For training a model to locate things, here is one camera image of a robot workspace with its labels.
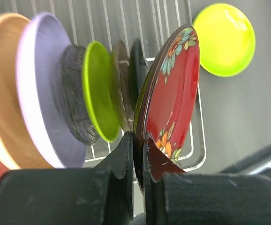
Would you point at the black plate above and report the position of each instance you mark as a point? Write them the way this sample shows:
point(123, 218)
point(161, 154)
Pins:
point(137, 71)

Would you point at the red floral plate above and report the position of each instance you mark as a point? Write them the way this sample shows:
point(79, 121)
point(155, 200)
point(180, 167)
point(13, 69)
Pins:
point(166, 100)

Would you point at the metal wire dish rack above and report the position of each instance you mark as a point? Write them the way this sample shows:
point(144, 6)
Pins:
point(107, 21)

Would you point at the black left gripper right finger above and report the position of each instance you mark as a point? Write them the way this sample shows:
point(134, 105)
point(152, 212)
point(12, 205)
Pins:
point(174, 197)

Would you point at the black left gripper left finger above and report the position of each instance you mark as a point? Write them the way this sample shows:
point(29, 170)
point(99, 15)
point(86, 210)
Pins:
point(102, 195)

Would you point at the yellow plastic plate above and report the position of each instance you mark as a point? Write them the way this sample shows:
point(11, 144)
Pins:
point(18, 150)

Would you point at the purple plastic plate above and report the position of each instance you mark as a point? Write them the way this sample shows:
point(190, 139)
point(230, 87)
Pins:
point(38, 83)

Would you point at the dark plate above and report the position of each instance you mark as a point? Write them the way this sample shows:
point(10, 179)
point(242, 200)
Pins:
point(119, 89)

